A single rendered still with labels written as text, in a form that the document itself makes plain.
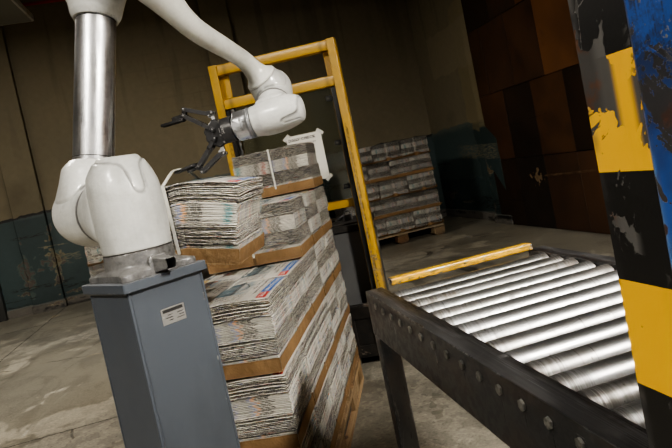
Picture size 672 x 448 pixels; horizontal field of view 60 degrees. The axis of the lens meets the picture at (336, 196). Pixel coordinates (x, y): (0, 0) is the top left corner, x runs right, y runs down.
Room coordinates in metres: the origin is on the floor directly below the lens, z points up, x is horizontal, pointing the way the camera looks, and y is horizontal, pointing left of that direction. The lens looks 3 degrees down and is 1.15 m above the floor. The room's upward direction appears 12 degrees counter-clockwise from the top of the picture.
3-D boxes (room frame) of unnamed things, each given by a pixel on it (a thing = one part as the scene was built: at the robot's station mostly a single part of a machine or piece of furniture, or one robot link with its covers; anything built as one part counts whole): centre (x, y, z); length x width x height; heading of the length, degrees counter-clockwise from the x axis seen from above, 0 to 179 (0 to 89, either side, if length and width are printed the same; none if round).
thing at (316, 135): (3.42, 0.19, 1.27); 0.57 x 0.01 x 0.65; 82
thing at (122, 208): (1.35, 0.47, 1.17); 0.18 x 0.16 x 0.22; 45
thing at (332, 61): (3.35, -0.13, 0.97); 0.09 x 0.09 x 1.75; 82
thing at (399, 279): (1.64, -0.31, 0.81); 0.43 x 0.03 x 0.02; 102
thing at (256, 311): (2.25, 0.36, 0.42); 1.17 x 0.39 x 0.83; 172
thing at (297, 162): (2.97, 0.26, 0.65); 0.39 x 0.30 x 1.29; 82
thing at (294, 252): (2.38, 0.34, 0.86); 0.38 x 0.29 x 0.04; 83
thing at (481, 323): (1.17, -0.39, 0.77); 0.47 x 0.05 x 0.05; 102
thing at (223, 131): (1.74, 0.29, 1.32); 0.09 x 0.07 x 0.08; 82
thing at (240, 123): (1.73, 0.22, 1.32); 0.09 x 0.06 x 0.09; 172
